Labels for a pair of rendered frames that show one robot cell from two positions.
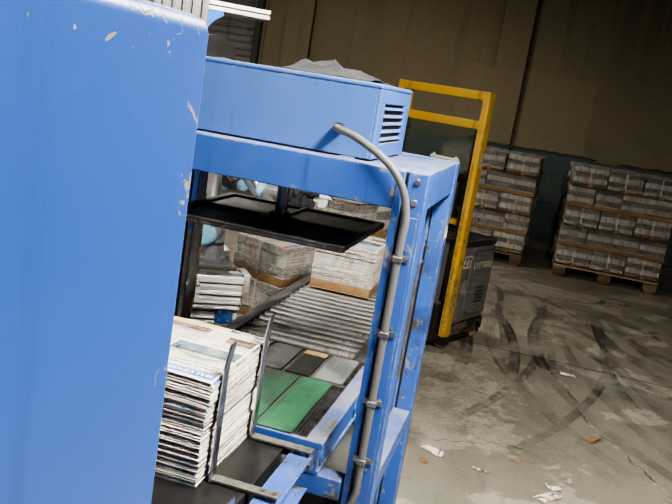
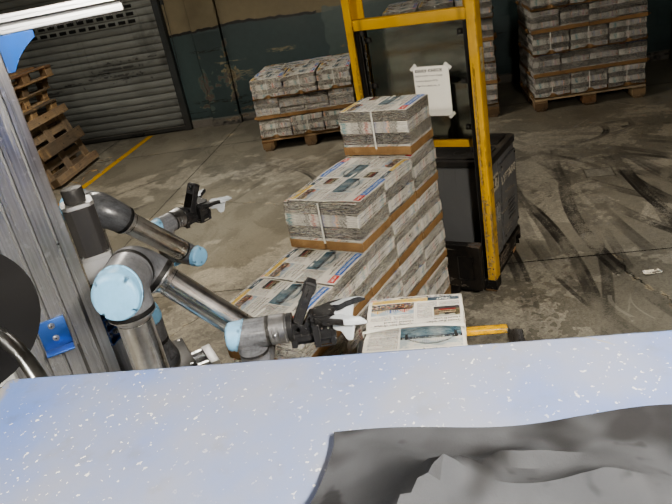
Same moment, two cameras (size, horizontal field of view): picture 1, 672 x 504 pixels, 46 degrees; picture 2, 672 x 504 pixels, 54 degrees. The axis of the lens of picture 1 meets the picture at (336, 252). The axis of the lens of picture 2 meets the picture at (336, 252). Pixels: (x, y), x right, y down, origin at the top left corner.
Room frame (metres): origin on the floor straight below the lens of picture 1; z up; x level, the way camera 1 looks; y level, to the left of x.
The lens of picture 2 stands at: (2.19, 0.13, 2.04)
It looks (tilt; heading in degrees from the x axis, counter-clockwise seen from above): 25 degrees down; 358
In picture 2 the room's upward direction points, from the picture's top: 11 degrees counter-clockwise
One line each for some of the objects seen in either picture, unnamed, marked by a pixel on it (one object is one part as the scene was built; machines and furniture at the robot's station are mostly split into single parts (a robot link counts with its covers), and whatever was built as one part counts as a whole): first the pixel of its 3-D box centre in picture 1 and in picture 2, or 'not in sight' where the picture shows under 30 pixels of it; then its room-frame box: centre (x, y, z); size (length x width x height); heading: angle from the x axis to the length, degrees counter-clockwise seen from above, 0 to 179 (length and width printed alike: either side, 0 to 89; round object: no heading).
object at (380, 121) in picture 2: not in sight; (400, 220); (5.45, -0.33, 0.65); 0.39 x 0.30 x 1.29; 55
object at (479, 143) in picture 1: (464, 217); (479, 135); (5.61, -0.85, 0.97); 0.09 x 0.09 x 1.75; 55
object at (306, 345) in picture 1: (297, 345); not in sight; (2.83, 0.09, 0.78); 0.47 x 0.05 x 0.05; 77
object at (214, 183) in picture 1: (212, 186); (148, 358); (3.63, 0.61, 1.19); 0.15 x 0.12 x 0.55; 175
